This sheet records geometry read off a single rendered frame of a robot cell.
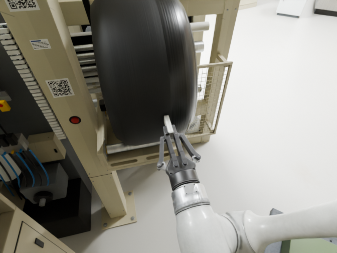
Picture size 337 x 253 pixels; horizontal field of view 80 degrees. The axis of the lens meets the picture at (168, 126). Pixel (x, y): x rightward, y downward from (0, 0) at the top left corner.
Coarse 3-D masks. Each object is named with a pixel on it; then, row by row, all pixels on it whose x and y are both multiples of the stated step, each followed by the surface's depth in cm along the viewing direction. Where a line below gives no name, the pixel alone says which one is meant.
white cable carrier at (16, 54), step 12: (0, 24) 60; (0, 36) 59; (12, 36) 60; (12, 48) 62; (24, 60) 65; (24, 72) 67; (36, 84) 74; (36, 96) 75; (48, 108) 79; (48, 120) 83; (60, 132) 89
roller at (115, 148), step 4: (172, 140) 97; (112, 144) 94; (116, 144) 93; (120, 144) 93; (124, 144) 93; (144, 144) 95; (148, 144) 95; (152, 144) 95; (156, 144) 96; (108, 148) 92; (112, 148) 92; (116, 148) 92; (120, 148) 93; (124, 148) 93; (128, 148) 93; (132, 148) 94; (136, 148) 95; (140, 148) 96; (108, 152) 92; (112, 152) 93; (116, 152) 93
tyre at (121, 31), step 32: (96, 0) 63; (128, 0) 60; (160, 0) 61; (96, 32) 58; (128, 32) 56; (160, 32) 57; (96, 64) 61; (128, 64) 56; (160, 64) 58; (192, 64) 62; (128, 96) 59; (160, 96) 61; (192, 96) 65; (128, 128) 66; (160, 128) 69
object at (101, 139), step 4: (100, 112) 105; (104, 112) 110; (100, 116) 102; (104, 116) 109; (100, 120) 100; (104, 120) 106; (100, 124) 98; (104, 124) 104; (100, 128) 97; (104, 128) 102; (100, 132) 95; (104, 132) 100; (100, 136) 93; (104, 136) 97; (100, 140) 91; (104, 140) 94; (100, 144) 90; (104, 144) 92; (100, 148) 88; (104, 148) 91; (100, 152) 87; (104, 152) 89; (100, 156) 87; (104, 156) 88; (100, 160) 89; (104, 160) 90; (108, 160) 94; (104, 164) 91
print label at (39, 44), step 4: (32, 40) 61; (36, 40) 61; (40, 40) 61; (44, 40) 61; (32, 44) 61; (36, 44) 62; (40, 44) 62; (44, 44) 62; (48, 44) 62; (36, 48) 62; (40, 48) 63; (44, 48) 63; (48, 48) 63
